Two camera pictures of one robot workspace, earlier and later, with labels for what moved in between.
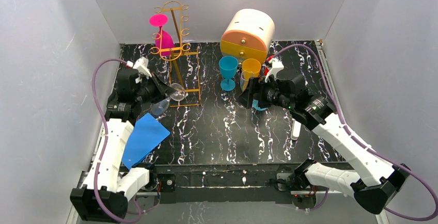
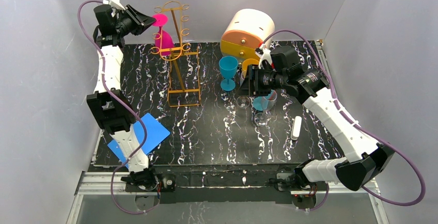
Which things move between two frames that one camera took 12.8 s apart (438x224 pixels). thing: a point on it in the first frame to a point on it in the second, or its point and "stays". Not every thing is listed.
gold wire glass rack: x=184 y=65 stays
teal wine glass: x=255 y=105 stays
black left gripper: x=153 y=88 to x=133 y=20
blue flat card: x=146 y=133 stays
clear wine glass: x=159 y=108 to x=262 y=119
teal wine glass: x=228 y=66 stays
